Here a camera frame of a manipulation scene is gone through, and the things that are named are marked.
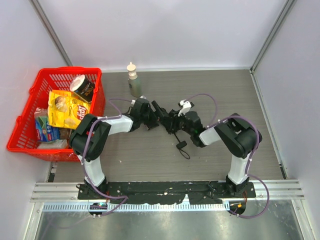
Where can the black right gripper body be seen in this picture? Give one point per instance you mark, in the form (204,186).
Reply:
(173,120)

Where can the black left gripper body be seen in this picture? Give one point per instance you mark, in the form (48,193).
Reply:
(155,110)

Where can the black folding umbrella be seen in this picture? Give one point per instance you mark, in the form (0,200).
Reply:
(169,123)

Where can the red plastic basket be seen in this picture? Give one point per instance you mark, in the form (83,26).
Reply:
(23,138)

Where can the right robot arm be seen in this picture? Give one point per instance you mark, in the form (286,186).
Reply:
(239,136)

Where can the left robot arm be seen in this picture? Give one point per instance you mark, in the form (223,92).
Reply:
(89,138)

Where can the beige squeeze bottle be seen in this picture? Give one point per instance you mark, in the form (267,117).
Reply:
(134,82)

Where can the black ice cream tub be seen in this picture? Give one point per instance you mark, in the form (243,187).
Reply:
(83,88)

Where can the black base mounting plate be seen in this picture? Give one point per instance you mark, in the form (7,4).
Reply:
(174,192)

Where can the yellow Lay's chips bag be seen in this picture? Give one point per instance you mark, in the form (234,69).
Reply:
(66,109)

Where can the pink wrapped package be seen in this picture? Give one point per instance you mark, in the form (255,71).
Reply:
(52,145)

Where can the blue green snack packet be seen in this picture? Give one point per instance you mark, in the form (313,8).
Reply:
(44,131)

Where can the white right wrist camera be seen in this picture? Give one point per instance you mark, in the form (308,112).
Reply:
(185,107)

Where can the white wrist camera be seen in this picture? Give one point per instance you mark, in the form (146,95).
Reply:
(137,99)
(185,107)

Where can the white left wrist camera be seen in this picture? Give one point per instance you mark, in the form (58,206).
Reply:
(137,99)

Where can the white slotted cable duct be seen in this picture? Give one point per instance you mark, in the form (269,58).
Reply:
(185,206)

